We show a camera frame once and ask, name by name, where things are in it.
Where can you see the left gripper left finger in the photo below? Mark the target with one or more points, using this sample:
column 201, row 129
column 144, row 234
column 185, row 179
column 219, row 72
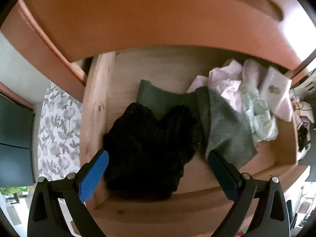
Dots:
column 45, row 215

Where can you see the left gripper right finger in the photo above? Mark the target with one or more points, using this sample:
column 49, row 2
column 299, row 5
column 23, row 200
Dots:
column 271, row 214

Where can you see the wooden drawer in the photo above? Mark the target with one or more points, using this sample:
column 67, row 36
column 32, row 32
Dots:
column 199, row 205
column 279, row 31

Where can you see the grey green garment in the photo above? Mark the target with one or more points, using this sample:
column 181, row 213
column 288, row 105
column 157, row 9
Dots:
column 224, row 129

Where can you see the black lace garment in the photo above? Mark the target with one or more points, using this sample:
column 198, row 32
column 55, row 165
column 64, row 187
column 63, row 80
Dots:
column 147, row 155

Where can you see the pink garment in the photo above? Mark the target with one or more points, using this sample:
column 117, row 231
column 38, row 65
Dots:
column 225, row 80

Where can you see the grey floral quilt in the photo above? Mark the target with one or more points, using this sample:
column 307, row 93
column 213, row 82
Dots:
column 59, row 131

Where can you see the mint green cloth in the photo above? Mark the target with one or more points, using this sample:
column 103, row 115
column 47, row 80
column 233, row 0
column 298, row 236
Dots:
column 263, row 123

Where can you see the dark teal cabinet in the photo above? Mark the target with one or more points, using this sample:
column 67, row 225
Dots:
column 16, row 145

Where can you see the colourful toy pile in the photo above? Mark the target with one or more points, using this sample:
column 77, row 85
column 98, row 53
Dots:
column 304, row 117

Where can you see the pink pineapple sock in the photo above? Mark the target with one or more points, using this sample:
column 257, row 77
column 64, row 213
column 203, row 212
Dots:
column 272, row 85

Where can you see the wooden nightstand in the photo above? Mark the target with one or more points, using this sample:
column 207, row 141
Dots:
column 24, row 33

